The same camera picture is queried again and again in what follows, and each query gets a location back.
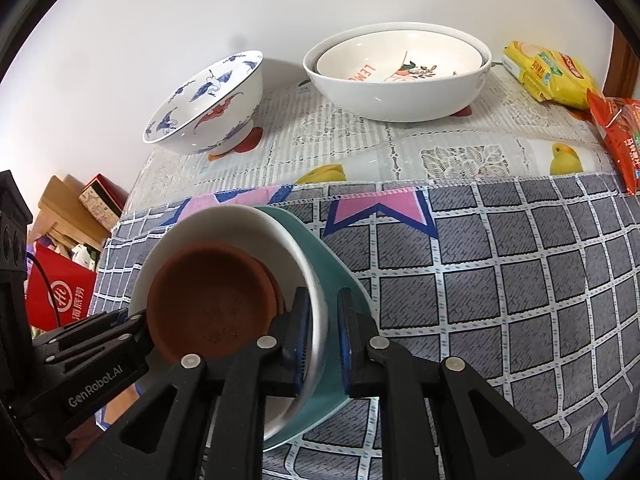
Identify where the patterned box with red edge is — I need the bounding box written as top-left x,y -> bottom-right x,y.
77,173 -> 133,233

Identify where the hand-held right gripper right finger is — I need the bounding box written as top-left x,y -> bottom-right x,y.
336,287 -> 583,480

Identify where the black cable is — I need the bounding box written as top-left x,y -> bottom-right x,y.
25,252 -> 63,328

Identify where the red paper bag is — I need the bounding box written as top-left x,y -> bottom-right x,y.
25,242 -> 98,331

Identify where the brown wooden door frame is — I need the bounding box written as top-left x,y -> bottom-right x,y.
602,25 -> 640,101

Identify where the blue patterned white bowl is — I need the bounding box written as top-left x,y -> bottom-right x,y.
142,50 -> 265,156

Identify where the white lace pattern tablecloth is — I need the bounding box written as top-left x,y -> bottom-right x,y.
120,67 -> 621,211

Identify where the teal square plate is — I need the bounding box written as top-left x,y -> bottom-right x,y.
252,205 -> 377,456

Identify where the white bowl with fruit print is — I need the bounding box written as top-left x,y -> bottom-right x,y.
315,31 -> 483,83

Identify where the red snack packet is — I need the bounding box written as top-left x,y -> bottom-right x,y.
586,89 -> 640,197

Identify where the white bowl with grey swirls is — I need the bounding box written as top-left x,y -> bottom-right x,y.
127,205 -> 331,453

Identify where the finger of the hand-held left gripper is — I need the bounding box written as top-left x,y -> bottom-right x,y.
31,310 -> 157,386
60,310 -> 131,337

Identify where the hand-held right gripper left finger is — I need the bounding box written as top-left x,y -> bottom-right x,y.
62,286 -> 313,480

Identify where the large plain white bowl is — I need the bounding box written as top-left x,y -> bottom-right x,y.
303,22 -> 492,122

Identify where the yellow snack packet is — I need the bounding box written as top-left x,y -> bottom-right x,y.
501,40 -> 598,111

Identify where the grey checked cloth with stars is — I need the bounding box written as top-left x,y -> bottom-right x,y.
92,172 -> 640,480

